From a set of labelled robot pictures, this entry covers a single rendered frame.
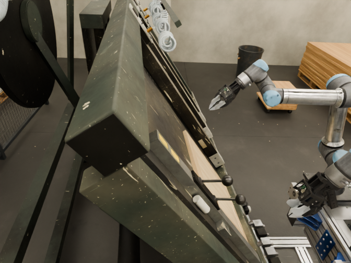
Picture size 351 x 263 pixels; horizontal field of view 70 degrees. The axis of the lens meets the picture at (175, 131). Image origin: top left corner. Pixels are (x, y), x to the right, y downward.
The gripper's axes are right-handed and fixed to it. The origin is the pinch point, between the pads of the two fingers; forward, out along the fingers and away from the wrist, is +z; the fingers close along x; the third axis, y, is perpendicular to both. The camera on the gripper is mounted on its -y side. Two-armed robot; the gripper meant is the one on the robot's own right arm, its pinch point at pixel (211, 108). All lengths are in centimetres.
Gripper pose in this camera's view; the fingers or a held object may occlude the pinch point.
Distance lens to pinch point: 139.7
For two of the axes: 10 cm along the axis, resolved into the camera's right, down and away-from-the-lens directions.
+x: 5.7, 7.8, -2.6
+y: -3.1, -0.9, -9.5
